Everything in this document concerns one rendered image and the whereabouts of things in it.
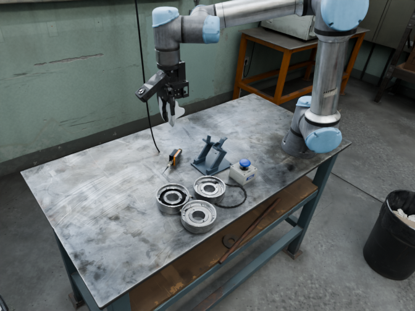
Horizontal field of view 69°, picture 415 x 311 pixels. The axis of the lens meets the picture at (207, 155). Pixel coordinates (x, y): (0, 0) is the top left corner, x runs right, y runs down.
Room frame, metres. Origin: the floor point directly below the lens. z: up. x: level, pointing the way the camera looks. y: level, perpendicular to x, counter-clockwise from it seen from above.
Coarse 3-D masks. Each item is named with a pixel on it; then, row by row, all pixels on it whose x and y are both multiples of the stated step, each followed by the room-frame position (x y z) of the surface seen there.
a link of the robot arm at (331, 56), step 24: (312, 0) 1.00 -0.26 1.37; (336, 0) 0.89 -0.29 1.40; (360, 0) 0.89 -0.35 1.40; (336, 24) 0.88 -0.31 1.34; (336, 48) 0.91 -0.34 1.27; (336, 72) 0.91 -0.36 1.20; (312, 96) 0.94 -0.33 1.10; (336, 96) 0.92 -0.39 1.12; (312, 120) 0.91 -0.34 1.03; (336, 120) 0.91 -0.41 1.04; (312, 144) 0.89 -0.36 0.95; (336, 144) 0.89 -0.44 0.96
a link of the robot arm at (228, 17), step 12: (240, 0) 1.06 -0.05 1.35; (252, 0) 1.05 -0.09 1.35; (264, 0) 1.04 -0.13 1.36; (276, 0) 1.04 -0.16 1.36; (288, 0) 1.04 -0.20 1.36; (300, 0) 1.03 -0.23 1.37; (192, 12) 1.04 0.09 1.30; (216, 12) 1.03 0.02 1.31; (228, 12) 1.03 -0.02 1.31; (240, 12) 1.03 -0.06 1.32; (252, 12) 1.03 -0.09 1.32; (264, 12) 1.03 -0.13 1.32; (276, 12) 1.04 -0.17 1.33; (288, 12) 1.05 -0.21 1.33; (300, 12) 1.04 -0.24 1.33; (312, 12) 1.03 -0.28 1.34; (228, 24) 1.04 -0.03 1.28; (240, 24) 1.05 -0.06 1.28
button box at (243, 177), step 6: (234, 168) 0.85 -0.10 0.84; (240, 168) 0.85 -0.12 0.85; (246, 168) 0.85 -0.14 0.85; (252, 168) 0.86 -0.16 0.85; (234, 174) 0.84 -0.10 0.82; (240, 174) 0.82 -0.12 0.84; (246, 174) 0.82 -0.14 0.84; (252, 174) 0.84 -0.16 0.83; (240, 180) 0.82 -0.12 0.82; (246, 180) 0.82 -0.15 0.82; (252, 180) 0.84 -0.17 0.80
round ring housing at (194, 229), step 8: (200, 200) 0.68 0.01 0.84; (184, 208) 0.64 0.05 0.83; (208, 208) 0.66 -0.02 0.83; (184, 216) 0.62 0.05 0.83; (192, 216) 0.63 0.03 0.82; (200, 216) 0.64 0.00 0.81; (184, 224) 0.59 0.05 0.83; (208, 224) 0.58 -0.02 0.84; (192, 232) 0.58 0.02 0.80; (200, 232) 0.57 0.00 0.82
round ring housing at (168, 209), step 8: (168, 184) 0.74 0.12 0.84; (176, 184) 0.74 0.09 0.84; (160, 192) 0.71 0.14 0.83; (168, 192) 0.71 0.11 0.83; (176, 192) 0.71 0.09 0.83; (184, 192) 0.72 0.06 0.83; (168, 200) 0.70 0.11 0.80; (160, 208) 0.65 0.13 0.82; (168, 208) 0.64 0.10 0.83; (176, 208) 0.64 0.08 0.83
